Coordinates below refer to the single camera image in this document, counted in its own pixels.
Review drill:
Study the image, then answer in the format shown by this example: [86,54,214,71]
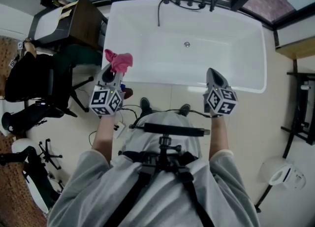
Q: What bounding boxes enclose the black chair star base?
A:
[38,138,63,170]

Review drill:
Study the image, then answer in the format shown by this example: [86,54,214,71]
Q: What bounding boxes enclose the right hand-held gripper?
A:
[202,67,239,118]

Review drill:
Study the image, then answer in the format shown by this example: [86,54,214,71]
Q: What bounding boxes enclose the beige folded cloth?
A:
[58,1,77,20]

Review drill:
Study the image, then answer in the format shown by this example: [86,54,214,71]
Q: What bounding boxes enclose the tan wooden shelf board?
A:
[275,36,315,60]

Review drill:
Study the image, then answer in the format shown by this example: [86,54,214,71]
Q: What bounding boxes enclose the person's grey shirt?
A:
[46,111,260,227]

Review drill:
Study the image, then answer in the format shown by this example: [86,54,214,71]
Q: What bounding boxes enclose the person's right forearm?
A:
[209,115,231,158]

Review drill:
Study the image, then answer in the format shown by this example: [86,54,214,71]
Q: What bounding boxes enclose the small dark red object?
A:
[120,87,134,100]

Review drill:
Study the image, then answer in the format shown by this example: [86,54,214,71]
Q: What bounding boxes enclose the black shower hose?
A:
[157,0,171,27]

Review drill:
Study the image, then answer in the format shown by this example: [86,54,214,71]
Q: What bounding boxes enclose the person's right black shoe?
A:
[179,103,191,116]

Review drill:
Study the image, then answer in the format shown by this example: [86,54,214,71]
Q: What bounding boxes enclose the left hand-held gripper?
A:
[88,63,126,119]

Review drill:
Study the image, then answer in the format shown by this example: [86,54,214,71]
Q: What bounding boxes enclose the white bathtub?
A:
[101,0,268,94]

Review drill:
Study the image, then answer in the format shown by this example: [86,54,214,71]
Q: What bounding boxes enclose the person's black shoe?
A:
[179,103,191,116]
[139,97,153,117]

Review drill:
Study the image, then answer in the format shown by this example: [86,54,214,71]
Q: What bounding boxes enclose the person's left black shoe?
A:
[139,97,153,117]

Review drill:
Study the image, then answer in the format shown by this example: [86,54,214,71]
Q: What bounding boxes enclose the black chest camera harness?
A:
[103,122,216,227]

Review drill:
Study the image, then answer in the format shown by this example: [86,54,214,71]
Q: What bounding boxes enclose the black metal stand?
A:
[254,184,274,214]

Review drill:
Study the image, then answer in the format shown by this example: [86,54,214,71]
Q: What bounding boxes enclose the wooden washbasin cabinet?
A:
[27,0,105,51]

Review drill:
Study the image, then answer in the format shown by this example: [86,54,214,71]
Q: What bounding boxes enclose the black metal rack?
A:
[280,72,315,159]

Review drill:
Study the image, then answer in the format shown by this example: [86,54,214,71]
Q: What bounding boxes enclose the white power adapter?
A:
[115,121,126,139]

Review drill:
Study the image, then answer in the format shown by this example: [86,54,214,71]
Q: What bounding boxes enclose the pink cloth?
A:
[104,48,134,74]

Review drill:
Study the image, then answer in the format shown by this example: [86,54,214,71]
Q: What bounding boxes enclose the person's left forearm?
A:
[91,116,115,165]

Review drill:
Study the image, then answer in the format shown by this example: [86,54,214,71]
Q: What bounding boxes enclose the black office chair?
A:
[48,65,95,118]

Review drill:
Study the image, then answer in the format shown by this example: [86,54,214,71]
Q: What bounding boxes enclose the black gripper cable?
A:
[118,104,142,121]
[129,107,214,130]

